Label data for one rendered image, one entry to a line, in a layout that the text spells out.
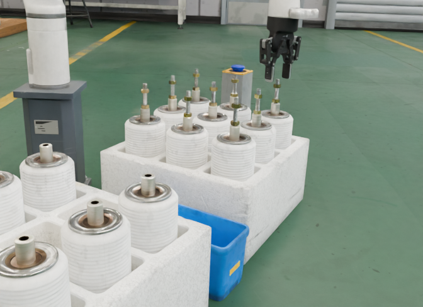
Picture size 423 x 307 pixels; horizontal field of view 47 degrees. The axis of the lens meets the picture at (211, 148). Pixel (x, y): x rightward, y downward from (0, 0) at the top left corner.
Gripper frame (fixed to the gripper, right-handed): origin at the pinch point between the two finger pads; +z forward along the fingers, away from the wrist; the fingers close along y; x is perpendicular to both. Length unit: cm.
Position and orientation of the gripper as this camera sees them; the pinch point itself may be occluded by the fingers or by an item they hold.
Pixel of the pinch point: (277, 74)
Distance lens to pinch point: 123.4
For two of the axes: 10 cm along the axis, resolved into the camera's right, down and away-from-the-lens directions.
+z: -0.4, 9.4, 3.4
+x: 7.1, 2.7, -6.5
